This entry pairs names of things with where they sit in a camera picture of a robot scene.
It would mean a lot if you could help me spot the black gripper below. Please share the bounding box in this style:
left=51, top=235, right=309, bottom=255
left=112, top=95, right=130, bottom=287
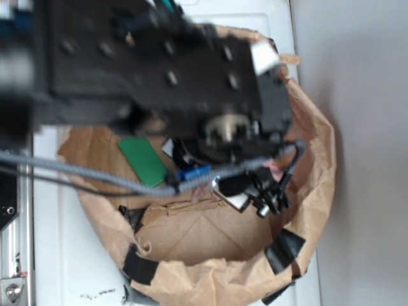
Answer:
left=171, top=41, right=292, bottom=218

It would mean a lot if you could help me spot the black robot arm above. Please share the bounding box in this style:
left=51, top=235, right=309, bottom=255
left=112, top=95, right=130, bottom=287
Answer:
left=1, top=1, right=292, bottom=197

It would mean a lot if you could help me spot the blue wooden block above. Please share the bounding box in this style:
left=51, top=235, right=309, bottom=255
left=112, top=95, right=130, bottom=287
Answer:
left=176, top=165, right=211, bottom=184

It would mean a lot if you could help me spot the green wooden block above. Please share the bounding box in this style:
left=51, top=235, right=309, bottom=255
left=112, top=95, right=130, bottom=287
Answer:
left=117, top=138, right=167, bottom=187

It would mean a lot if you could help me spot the black tape strip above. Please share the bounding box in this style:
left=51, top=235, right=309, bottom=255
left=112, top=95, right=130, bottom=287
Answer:
left=122, top=244, right=159, bottom=286
left=261, top=281, right=296, bottom=306
left=121, top=272, right=150, bottom=305
left=264, top=229, right=306, bottom=275

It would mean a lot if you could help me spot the brown paper bag basin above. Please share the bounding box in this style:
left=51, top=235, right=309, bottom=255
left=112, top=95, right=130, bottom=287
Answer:
left=57, top=24, right=338, bottom=306

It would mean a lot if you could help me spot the black tape strip lower right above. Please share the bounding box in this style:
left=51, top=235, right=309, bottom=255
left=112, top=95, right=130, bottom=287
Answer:
left=261, top=281, right=296, bottom=306

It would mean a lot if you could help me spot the black tape strip lower left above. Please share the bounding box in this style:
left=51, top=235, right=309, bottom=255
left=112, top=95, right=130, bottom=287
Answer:
left=121, top=272, right=150, bottom=305

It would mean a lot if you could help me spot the grey braided cable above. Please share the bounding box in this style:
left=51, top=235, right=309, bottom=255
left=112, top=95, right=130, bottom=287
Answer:
left=0, top=138, right=307, bottom=196

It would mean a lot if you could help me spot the aluminium frame rail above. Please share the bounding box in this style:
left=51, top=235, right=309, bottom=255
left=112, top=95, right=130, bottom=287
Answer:
left=0, top=133, right=36, bottom=306

